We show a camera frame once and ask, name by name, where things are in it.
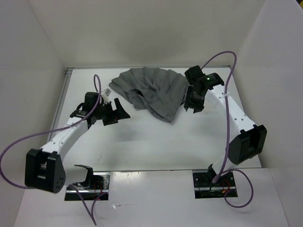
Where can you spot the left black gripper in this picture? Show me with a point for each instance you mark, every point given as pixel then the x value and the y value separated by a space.
pixel 120 113

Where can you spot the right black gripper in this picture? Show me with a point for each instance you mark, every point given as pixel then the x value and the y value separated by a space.
pixel 197 107

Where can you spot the grey pleated skirt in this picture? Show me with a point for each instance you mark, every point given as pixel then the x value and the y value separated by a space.
pixel 157 90

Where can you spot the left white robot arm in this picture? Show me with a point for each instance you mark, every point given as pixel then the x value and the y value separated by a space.
pixel 44 167

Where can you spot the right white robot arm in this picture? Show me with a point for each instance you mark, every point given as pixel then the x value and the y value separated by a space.
pixel 245 138

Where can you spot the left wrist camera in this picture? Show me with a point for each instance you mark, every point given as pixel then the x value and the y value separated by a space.
pixel 106 93

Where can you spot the aluminium table edge rail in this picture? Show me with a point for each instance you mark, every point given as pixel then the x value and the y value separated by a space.
pixel 62 96

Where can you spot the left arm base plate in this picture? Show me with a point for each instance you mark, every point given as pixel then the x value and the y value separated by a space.
pixel 97 188

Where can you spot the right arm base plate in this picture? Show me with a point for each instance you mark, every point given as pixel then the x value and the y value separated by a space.
pixel 205 189

